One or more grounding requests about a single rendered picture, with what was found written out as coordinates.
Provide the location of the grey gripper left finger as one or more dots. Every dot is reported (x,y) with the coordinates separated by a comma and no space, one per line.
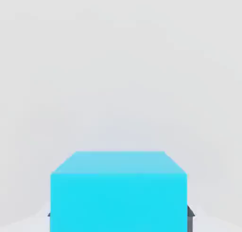
(28,224)

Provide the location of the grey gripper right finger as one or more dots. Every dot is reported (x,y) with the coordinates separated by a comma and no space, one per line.
(190,220)

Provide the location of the small cyan cube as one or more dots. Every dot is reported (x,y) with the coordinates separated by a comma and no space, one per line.
(118,198)

